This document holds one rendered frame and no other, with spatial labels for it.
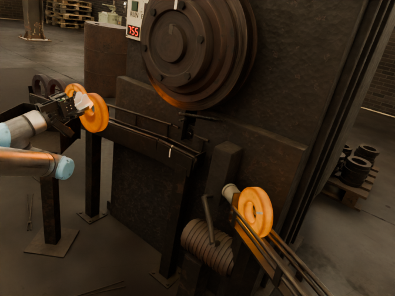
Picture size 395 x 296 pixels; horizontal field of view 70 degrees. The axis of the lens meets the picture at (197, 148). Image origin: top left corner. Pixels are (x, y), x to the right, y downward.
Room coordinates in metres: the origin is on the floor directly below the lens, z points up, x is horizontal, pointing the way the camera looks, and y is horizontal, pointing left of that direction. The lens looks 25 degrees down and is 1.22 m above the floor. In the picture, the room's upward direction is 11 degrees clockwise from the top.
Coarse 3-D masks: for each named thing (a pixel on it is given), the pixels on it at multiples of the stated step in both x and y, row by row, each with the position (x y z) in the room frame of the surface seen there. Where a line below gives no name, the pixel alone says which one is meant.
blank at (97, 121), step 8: (88, 96) 1.03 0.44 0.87; (96, 96) 1.02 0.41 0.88; (96, 104) 1.00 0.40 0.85; (104, 104) 1.01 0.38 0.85; (88, 112) 1.04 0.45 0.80; (96, 112) 1.00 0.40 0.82; (104, 112) 1.00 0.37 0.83; (88, 120) 1.02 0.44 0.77; (96, 120) 1.00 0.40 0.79; (104, 120) 0.99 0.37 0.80; (88, 128) 1.02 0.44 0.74; (96, 128) 1.00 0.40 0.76; (104, 128) 1.01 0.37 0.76
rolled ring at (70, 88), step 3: (69, 84) 1.48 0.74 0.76; (72, 84) 1.47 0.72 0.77; (75, 84) 1.47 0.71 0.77; (78, 84) 1.48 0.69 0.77; (66, 87) 1.49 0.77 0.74; (69, 87) 1.48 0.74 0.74; (72, 87) 1.46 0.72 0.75; (75, 87) 1.45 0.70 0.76; (78, 87) 1.45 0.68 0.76; (81, 87) 1.46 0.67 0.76; (66, 90) 1.49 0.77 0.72; (69, 90) 1.48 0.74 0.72; (72, 90) 1.49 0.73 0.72; (75, 90) 1.45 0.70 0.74; (78, 90) 1.44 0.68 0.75; (81, 90) 1.44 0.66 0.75; (84, 90) 1.45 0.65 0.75; (66, 93) 1.49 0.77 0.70; (69, 93) 1.49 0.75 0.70; (72, 93) 1.51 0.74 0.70; (84, 93) 1.44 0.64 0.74; (69, 96) 1.50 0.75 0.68
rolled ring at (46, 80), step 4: (36, 76) 1.66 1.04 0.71; (40, 76) 1.64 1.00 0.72; (44, 76) 1.65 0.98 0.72; (32, 80) 1.69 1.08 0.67; (36, 80) 1.68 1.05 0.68; (40, 80) 1.64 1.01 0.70; (44, 80) 1.62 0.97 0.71; (48, 80) 1.64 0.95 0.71; (32, 84) 1.69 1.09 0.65; (36, 84) 1.69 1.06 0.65; (44, 84) 1.62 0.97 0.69; (32, 88) 1.69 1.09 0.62; (36, 88) 1.69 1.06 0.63; (44, 88) 1.62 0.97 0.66; (36, 92) 1.68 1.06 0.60; (40, 92) 1.70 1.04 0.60
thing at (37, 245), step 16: (16, 112) 1.14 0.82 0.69; (48, 128) 1.21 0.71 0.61; (80, 128) 1.21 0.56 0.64; (32, 144) 1.05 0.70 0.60; (48, 144) 1.07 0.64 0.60; (64, 144) 1.04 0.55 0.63; (48, 192) 1.08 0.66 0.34; (48, 208) 1.08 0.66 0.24; (48, 224) 1.08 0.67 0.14; (32, 240) 1.08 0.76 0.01; (48, 240) 1.08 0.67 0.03; (64, 240) 1.12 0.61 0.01; (64, 256) 1.02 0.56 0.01
